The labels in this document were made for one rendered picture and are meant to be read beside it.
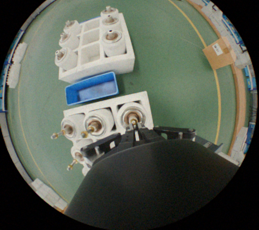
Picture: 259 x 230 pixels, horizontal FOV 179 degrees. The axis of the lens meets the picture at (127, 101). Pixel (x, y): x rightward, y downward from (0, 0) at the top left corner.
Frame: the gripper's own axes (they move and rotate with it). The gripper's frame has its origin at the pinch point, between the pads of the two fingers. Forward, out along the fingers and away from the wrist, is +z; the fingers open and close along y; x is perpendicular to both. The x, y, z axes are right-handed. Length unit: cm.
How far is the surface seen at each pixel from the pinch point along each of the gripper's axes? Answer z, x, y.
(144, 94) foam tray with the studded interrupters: 17.2, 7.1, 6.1
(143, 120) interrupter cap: 9.9, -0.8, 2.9
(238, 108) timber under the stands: 31, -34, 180
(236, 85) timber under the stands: 31, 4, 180
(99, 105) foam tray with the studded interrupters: 17.2, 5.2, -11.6
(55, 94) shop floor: 35, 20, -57
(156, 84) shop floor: 35.3, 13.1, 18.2
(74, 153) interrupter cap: 9.8, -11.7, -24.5
